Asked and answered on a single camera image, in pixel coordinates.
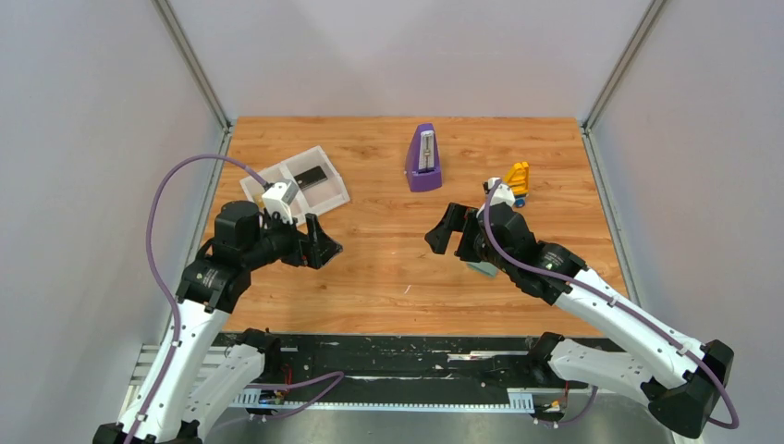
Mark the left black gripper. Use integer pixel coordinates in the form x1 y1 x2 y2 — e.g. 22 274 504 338
242 206 343 270

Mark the green card holder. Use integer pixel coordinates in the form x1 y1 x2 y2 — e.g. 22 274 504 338
467 262 498 278

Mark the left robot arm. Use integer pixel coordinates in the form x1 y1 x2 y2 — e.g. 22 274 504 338
92 201 343 443

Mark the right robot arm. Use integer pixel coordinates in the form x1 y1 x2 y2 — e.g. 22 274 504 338
424 203 734 439

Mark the black card in tray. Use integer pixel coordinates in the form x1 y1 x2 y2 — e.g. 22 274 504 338
294 166 327 191

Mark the white two-compartment tray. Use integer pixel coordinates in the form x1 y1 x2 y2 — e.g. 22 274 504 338
257 145 350 225

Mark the purple metronome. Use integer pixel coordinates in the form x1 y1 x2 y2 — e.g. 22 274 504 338
405 123 443 192

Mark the yellow toy car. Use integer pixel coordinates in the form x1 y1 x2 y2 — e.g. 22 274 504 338
504 162 530 208

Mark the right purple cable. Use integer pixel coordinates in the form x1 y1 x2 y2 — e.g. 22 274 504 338
482 179 741 430

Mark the purple cable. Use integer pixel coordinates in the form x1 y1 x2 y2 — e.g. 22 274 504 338
482 179 741 430
122 154 346 444

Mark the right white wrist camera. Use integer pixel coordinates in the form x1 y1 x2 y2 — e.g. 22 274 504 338
476 177 516 220

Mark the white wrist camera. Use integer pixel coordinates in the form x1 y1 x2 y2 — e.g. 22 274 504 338
262 179 300 225
476 177 516 220

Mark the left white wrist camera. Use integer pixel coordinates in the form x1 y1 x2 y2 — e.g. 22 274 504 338
262 179 300 225

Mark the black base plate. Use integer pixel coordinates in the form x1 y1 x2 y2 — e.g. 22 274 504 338
221 332 626 407

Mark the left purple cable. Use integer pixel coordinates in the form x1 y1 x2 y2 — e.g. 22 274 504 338
122 154 346 444

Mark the aluminium slotted rail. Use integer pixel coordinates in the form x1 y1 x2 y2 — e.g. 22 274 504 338
121 345 534 414

